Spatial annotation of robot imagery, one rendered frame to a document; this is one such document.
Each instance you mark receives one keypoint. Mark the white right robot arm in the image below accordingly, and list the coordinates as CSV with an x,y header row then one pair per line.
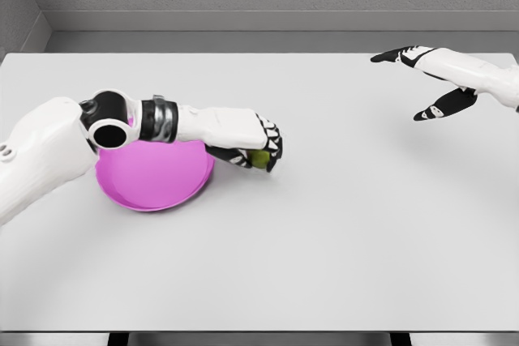
x,y
504,84

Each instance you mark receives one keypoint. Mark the pink plate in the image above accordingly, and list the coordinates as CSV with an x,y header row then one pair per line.
x,y
154,176

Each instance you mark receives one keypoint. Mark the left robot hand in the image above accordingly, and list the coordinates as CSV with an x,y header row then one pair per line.
x,y
239,127

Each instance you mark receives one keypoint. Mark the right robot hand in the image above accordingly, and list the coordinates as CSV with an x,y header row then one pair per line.
x,y
446,64

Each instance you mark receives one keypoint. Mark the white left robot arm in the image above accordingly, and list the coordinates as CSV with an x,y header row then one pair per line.
x,y
44,139

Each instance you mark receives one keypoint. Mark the green apple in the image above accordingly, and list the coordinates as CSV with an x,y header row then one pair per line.
x,y
260,159

